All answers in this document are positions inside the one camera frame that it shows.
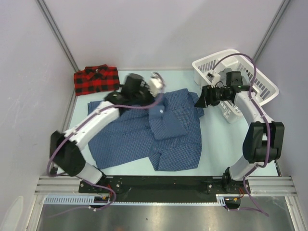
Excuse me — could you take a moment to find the white plastic basket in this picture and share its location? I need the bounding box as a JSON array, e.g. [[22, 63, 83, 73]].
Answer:
[[192, 49, 280, 124]]

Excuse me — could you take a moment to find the red black plaid shirt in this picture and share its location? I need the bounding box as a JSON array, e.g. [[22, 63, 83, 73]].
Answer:
[[74, 64, 120, 96]]

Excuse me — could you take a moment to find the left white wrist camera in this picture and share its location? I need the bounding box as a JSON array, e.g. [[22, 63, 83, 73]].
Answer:
[[148, 72, 165, 97]]

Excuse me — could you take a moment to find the white slotted cable duct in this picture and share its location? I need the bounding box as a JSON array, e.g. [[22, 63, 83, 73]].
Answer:
[[44, 195, 225, 206]]

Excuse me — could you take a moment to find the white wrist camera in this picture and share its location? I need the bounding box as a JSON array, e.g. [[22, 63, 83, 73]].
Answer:
[[148, 72, 165, 97], [206, 70, 221, 87]]

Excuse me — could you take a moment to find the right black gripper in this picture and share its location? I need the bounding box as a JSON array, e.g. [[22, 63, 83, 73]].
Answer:
[[194, 84, 230, 108]]

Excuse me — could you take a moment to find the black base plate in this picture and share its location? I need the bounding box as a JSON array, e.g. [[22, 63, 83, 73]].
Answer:
[[78, 175, 251, 204]]

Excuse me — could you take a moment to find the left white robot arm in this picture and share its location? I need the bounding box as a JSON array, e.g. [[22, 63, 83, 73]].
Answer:
[[47, 72, 165, 193]]

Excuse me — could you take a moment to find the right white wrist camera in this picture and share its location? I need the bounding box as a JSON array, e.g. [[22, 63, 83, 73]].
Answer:
[[206, 70, 221, 87]]

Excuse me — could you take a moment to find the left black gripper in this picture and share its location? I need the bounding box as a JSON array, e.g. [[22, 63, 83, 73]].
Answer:
[[131, 82, 158, 111]]

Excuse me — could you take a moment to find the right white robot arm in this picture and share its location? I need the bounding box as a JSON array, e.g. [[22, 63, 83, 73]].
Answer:
[[195, 69, 285, 194]]

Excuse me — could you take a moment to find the aluminium rail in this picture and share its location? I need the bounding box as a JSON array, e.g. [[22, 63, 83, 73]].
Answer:
[[34, 176, 297, 196]]

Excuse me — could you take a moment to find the blue checked shirt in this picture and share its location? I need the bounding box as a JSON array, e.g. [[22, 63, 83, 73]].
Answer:
[[88, 89, 204, 171]]

